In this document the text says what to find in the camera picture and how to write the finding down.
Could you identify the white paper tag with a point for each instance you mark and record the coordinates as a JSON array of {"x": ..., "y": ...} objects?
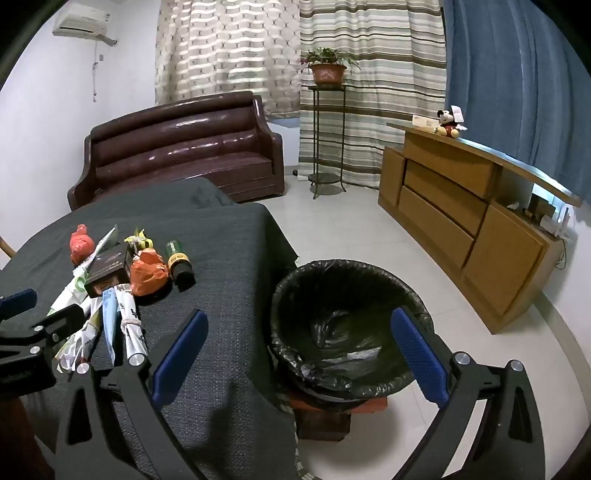
[{"x": 458, "y": 113}]

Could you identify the long white green packet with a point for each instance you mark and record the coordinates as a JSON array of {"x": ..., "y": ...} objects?
[{"x": 69, "y": 290}]

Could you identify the striped curtain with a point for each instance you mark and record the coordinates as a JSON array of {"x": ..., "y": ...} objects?
[{"x": 392, "y": 92}]

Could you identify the brown leather sofa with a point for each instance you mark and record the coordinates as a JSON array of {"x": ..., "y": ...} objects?
[{"x": 175, "y": 147}]

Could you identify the yellow wrapper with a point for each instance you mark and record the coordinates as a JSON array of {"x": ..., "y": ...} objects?
[{"x": 138, "y": 240}]

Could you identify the white wall air conditioner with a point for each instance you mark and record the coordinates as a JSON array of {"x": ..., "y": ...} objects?
[{"x": 81, "y": 23}]

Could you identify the green glass bottle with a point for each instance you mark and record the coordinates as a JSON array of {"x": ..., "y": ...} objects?
[{"x": 178, "y": 261}]

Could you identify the mouse plush toy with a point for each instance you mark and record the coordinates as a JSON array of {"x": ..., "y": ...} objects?
[{"x": 447, "y": 121}]

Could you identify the small red plastic bag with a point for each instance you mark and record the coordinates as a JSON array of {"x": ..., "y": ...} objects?
[{"x": 81, "y": 244}]

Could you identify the orange plastic bag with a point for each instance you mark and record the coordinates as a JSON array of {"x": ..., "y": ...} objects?
[{"x": 147, "y": 277}]

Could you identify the black lined trash bin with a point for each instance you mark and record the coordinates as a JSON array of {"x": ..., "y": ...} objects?
[{"x": 295, "y": 295}]

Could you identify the black metal plant stand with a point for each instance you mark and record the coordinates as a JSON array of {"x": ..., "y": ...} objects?
[{"x": 328, "y": 178}]

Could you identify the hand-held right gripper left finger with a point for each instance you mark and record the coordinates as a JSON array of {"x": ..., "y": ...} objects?
[{"x": 180, "y": 355}]

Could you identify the beige patterned curtain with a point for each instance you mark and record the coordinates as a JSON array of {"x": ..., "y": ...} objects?
[{"x": 221, "y": 55}]

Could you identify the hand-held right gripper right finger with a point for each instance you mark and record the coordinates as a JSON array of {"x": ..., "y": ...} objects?
[{"x": 420, "y": 355}]

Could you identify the wooden cabinet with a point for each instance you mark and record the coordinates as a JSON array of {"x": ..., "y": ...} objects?
[{"x": 438, "y": 221}]

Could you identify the black cardboard box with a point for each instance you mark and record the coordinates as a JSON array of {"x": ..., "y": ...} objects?
[{"x": 108, "y": 267}]

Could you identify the white flat box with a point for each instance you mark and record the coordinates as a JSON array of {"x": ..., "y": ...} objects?
[{"x": 424, "y": 122}]

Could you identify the blue curtain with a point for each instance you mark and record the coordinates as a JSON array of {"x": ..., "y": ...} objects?
[{"x": 508, "y": 83}]

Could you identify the blue white tube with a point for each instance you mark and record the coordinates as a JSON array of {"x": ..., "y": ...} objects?
[{"x": 110, "y": 323}]

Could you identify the wooden stick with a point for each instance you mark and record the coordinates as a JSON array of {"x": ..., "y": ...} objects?
[{"x": 7, "y": 247}]

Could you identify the potted plant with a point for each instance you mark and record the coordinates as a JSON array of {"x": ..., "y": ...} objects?
[{"x": 328, "y": 74}]

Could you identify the small brown box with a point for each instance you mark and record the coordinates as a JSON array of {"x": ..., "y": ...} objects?
[{"x": 540, "y": 204}]

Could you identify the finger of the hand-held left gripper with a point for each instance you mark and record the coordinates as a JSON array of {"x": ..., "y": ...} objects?
[
  {"x": 60, "y": 323},
  {"x": 18, "y": 302}
]

